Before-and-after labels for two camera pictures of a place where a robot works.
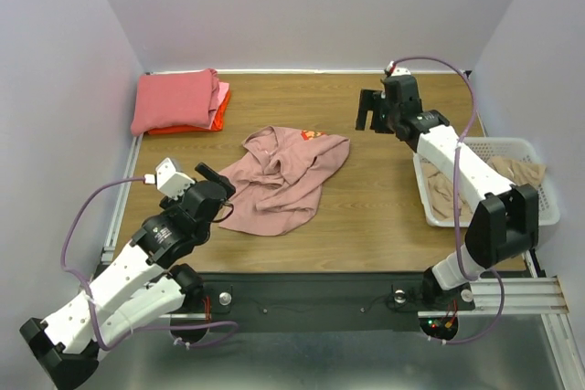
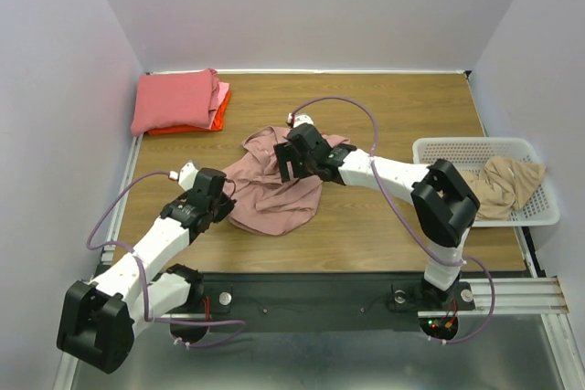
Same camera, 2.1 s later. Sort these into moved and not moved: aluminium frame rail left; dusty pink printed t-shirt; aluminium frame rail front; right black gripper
Moved: right black gripper
Not moved: aluminium frame rail front; dusty pink printed t-shirt; aluminium frame rail left
